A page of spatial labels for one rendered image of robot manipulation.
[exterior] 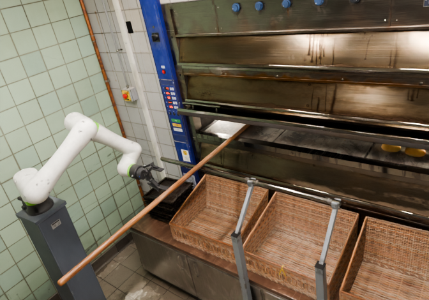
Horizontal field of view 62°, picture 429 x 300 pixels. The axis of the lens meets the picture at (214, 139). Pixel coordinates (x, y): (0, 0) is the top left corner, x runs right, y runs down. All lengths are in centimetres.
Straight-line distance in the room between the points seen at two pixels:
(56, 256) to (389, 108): 199
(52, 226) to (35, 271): 101
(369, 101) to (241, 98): 76
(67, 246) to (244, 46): 158
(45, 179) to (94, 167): 124
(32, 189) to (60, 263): 58
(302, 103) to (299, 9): 50
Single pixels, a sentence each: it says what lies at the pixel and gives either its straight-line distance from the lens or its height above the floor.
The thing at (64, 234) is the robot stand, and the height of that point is 101.
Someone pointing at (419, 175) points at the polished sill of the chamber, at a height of 116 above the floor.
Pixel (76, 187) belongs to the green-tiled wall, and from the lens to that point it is 321.
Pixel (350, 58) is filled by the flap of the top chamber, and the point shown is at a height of 177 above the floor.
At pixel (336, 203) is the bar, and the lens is 185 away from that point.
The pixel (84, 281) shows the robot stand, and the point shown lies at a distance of 261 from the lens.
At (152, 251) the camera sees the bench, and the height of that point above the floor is 40.
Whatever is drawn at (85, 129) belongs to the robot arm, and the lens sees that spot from 203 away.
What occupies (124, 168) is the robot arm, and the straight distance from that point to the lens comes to 237.
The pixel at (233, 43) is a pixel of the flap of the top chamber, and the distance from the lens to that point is 222.
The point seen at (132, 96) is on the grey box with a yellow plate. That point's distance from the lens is 294.
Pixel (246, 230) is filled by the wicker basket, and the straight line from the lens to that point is 238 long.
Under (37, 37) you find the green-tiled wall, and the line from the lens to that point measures 292.
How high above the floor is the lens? 230
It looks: 26 degrees down
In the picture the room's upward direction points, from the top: 11 degrees counter-clockwise
